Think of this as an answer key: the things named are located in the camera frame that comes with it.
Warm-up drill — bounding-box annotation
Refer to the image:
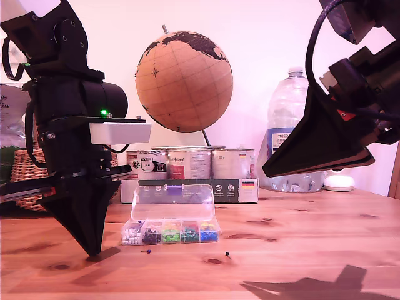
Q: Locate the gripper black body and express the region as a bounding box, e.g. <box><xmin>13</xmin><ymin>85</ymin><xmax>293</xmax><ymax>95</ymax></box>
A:
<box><xmin>0</xmin><ymin>118</ymin><xmax>133</xmax><ymax>204</ymax></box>

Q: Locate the large clear water bottle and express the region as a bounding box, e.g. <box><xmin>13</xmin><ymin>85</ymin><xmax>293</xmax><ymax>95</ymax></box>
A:
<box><xmin>257</xmin><ymin>66</ymin><xmax>326</xmax><ymax>194</ymax></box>

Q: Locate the silver green pet food bag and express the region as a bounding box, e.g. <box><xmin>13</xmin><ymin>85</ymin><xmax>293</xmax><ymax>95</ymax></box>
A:
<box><xmin>0</xmin><ymin>83</ymin><xmax>32</xmax><ymax>186</ymax></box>

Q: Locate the clear plastic pin organizer box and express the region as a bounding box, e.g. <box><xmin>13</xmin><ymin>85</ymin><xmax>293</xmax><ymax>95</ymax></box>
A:
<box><xmin>121</xmin><ymin>184</ymin><xmax>221</xmax><ymax>246</ymax></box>

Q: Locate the cardboard tray with German flag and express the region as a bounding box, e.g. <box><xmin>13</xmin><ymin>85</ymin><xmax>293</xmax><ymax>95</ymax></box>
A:
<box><xmin>120</xmin><ymin>178</ymin><xmax>260</xmax><ymax>204</ymax></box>

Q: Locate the cork globe on metal stand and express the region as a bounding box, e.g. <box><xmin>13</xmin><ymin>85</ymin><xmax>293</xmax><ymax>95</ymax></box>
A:
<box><xmin>134</xmin><ymin>24</ymin><xmax>234</xmax><ymax>151</ymax></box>

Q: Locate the small white round camera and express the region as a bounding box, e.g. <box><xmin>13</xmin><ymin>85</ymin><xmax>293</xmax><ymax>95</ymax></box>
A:
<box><xmin>322</xmin><ymin>170</ymin><xmax>355</xmax><ymax>193</ymax></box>

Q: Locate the wicker basket with handle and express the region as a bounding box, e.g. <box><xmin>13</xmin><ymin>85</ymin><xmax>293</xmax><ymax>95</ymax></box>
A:
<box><xmin>11</xmin><ymin>146</ymin><xmax>120</xmax><ymax>214</ymax></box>

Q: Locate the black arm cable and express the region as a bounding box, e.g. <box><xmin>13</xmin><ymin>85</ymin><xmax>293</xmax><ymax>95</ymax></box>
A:
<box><xmin>352</xmin><ymin>106</ymin><xmax>400</xmax><ymax>123</ymax></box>
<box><xmin>104</xmin><ymin>142</ymin><xmax>131</xmax><ymax>155</ymax></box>
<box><xmin>24</xmin><ymin>99</ymin><xmax>51</xmax><ymax>171</ymax></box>
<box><xmin>305</xmin><ymin>0</ymin><xmax>348</xmax><ymax>96</ymax></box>
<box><xmin>1</xmin><ymin>37</ymin><xmax>31</xmax><ymax>81</ymax></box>

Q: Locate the gripper white camera box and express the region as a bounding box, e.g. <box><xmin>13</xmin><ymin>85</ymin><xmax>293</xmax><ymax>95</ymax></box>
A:
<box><xmin>84</xmin><ymin>114</ymin><xmax>153</xmax><ymax>146</ymax></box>

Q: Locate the gripper grey camera box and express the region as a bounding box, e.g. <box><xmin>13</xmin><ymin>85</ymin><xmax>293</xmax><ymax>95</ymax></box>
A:
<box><xmin>318</xmin><ymin>0</ymin><xmax>391</xmax><ymax>45</ymax></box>

